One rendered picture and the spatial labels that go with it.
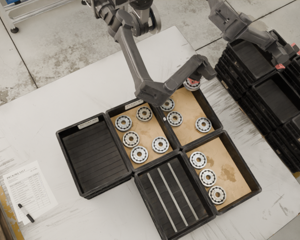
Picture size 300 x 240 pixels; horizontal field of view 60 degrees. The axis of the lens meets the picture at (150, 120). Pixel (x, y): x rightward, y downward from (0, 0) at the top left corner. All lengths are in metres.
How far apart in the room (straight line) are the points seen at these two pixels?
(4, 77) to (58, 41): 0.65
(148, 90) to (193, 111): 0.79
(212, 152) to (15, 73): 2.11
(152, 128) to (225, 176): 0.52
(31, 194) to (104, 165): 0.47
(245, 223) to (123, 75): 1.26
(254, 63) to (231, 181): 1.21
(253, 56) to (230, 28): 1.45
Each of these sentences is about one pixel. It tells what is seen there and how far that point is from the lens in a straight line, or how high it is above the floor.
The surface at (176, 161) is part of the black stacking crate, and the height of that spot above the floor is 0.83.
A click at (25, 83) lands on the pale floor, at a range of 2.88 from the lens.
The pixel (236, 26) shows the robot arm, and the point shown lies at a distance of 1.09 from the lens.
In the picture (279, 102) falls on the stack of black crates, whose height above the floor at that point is 0.38.
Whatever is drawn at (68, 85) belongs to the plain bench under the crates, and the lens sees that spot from 1.93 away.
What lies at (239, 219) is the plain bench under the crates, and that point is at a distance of 1.78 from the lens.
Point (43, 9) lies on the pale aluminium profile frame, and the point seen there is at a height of 0.14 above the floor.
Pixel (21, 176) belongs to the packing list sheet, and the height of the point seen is 0.70.
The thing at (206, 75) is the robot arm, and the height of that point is 1.25.
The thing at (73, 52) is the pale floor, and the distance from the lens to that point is 2.95.
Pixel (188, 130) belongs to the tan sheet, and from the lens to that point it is 1.65.
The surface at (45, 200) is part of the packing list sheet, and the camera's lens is 1.73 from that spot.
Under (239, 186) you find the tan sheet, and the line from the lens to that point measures 1.66.
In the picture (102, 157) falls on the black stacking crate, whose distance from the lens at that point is 1.57.
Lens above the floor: 2.35
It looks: 68 degrees down
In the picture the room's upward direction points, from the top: 11 degrees clockwise
